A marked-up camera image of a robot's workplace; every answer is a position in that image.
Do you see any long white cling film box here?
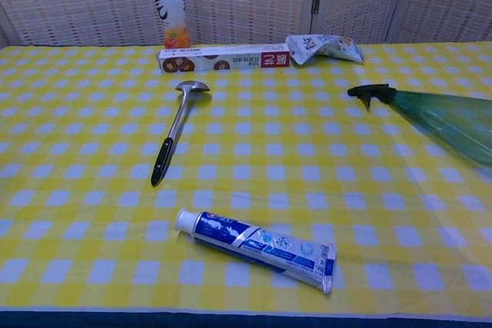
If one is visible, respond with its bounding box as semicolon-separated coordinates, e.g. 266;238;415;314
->
155;43;292;74

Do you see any crumpled white snack bag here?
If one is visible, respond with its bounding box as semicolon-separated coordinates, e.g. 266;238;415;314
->
284;34;365;66

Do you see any white blue toothpaste tube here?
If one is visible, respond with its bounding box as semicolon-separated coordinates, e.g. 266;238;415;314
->
175;207;337;295

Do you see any yellow white checked tablecloth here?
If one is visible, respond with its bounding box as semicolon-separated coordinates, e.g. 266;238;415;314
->
0;41;492;316

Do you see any orange drink bottle black cap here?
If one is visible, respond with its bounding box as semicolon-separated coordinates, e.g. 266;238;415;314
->
154;0;192;50

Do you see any green spray bottle black trigger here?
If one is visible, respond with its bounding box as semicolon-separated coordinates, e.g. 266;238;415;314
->
347;84;492;170

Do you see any metal ladle black handle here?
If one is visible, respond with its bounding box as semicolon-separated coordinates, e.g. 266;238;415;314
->
150;80;211;187

